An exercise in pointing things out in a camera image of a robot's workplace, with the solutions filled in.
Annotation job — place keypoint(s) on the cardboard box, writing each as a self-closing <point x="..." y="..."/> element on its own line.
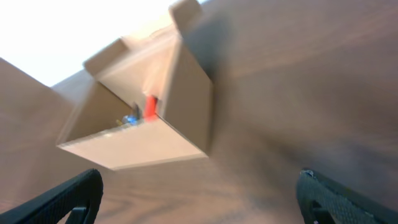
<point x="152" y="60"/>

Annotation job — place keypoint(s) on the blue white staples box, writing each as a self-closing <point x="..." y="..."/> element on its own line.
<point x="130" y="119"/>

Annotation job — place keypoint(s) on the red black stapler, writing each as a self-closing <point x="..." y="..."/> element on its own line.
<point x="150" y="110"/>

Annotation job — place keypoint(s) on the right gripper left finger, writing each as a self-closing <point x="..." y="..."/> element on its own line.
<point x="79" y="198"/>

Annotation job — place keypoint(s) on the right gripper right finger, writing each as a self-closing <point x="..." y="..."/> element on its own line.
<point x="323" y="200"/>

